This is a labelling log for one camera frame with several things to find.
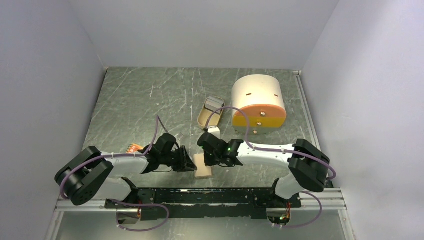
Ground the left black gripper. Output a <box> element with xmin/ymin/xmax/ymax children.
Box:
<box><xmin>160</xmin><ymin>145</ymin><xmax>198</xmax><ymax>173</ymax></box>

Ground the tan card holder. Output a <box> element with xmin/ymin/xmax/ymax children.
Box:
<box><xmin>193</xmin><ymin>153</ymin><xmax>213</xmax><ymax>179</ymax></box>

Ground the tan oval tray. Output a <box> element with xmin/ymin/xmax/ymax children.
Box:
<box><xmin>197</xmin><ymin>100</ymin><xmax>223</xmax><ymax>129</ymax></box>

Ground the grey credit card stack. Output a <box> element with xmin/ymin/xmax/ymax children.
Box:
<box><xmin>204</xmin><ymin>96</ymin><xmax>225</xmax><ymax>112</ymax></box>

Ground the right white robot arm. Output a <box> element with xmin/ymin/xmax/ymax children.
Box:
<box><xmin>197</xmin><ymin>132</ymin><xmax>330</xmax><ymax>207</ymax></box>

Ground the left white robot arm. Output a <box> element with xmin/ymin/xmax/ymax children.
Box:
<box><xmin>54</xmin><ymin>133</ymin><xmax>197</xmax><ymax>208</ymax></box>

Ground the orange patterned card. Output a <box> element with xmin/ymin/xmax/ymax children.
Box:
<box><xmin>126</xmin><ymin>143</ymin><xmax>144</xmax><ymax>153</ymax></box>

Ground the cream orange drawer box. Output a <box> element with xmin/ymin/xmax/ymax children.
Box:
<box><xmin>231</xmin><ymin>74</ymin><xmax>287</xmax><ymax>135</ymax></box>

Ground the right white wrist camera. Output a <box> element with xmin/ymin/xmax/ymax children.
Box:
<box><xmin>207</xmin><ymin>125</ymin><xmax>221</xmax><ymax>139</ymax></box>

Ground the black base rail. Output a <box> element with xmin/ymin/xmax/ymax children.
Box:
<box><xmin>104</xmin><ymin>187</ymin><xmax>302</xmax><ymax>221</ymax></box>

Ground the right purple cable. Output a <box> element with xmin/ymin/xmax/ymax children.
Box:
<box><xmin>203</xmin><ymin>105</ymin><xmax>337</xmax><ymax>230</ymax></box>

